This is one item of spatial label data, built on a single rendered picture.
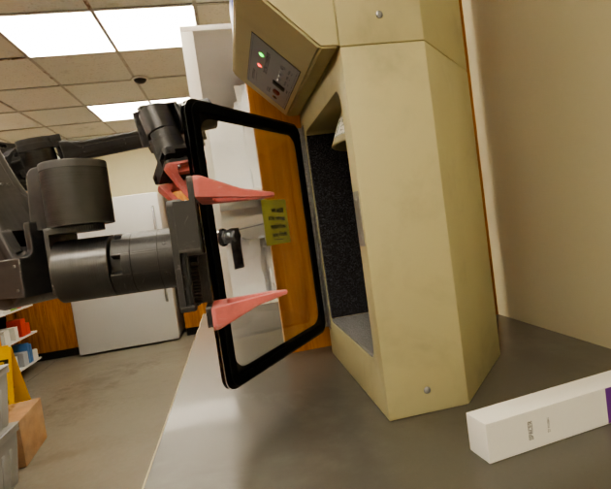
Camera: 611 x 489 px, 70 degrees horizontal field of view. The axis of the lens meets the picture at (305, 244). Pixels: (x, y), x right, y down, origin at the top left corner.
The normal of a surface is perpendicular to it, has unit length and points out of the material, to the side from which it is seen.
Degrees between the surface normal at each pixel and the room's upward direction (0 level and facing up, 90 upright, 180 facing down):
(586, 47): 90
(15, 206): 62
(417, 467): 0
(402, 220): 90
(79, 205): 90
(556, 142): 90
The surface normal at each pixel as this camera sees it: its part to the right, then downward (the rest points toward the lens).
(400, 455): -0.14, -0.99
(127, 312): 0.17, 0.03
